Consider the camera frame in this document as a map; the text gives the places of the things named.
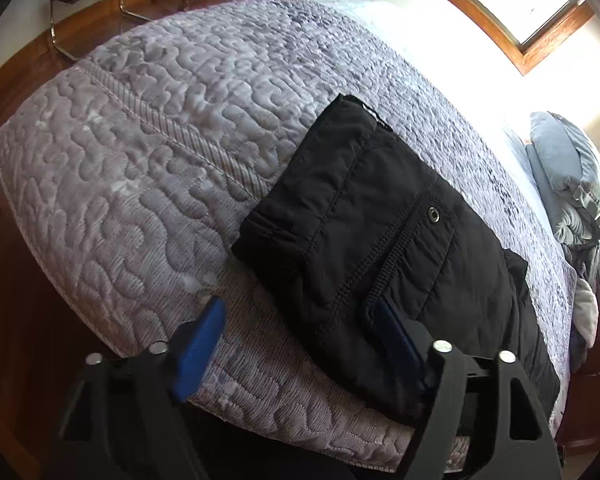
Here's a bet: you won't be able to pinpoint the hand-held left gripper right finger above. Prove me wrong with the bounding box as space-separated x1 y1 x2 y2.
365 300 563 480

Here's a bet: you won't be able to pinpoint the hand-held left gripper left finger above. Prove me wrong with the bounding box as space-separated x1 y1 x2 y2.
45 296 228 480

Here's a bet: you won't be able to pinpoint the black pants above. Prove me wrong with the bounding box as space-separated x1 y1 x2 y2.
230 92 562 428

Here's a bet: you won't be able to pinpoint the white fleece cloth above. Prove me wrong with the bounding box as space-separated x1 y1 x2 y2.
572 277 600 351

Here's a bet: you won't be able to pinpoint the grey-blue pillow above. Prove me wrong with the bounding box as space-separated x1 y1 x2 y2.
529 111 600 241

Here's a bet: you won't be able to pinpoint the wide wooden-framed window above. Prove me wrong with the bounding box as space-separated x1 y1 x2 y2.
395 0 596 77

